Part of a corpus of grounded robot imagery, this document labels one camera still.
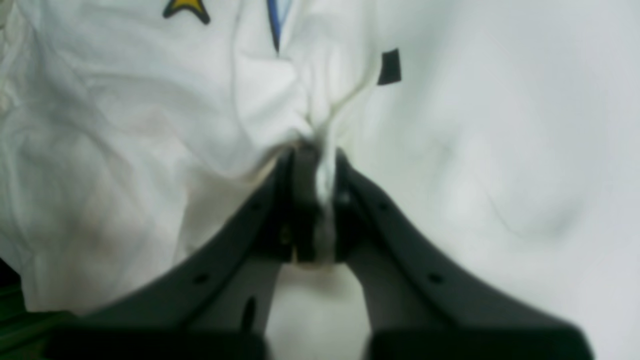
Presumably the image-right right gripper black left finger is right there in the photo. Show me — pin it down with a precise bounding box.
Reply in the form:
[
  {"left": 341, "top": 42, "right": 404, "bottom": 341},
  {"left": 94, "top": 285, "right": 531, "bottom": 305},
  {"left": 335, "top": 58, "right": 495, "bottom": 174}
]
[{"left": 45, "top": 147, "right": 320, "bottom": 360}]

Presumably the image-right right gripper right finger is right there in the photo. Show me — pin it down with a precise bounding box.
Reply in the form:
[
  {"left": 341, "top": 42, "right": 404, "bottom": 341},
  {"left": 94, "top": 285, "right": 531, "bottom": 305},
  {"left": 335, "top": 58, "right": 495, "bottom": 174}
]
[{"left": 334, "top": 151, "right": 594, "bottom": 360}]

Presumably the white printed T-shirt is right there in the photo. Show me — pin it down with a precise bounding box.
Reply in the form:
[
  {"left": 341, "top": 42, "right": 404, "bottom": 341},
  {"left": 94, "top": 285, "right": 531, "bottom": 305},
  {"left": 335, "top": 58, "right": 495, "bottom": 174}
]
[{"left": 1, "top": 0, "right": 382, "bottom": 313}]

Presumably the black tape mark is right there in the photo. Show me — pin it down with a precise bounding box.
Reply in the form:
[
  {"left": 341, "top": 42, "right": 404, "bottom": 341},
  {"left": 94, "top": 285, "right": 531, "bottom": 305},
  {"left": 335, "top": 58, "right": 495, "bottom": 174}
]
[{"left": 377, "top": 48, "right": 402, "bottom": 86}]

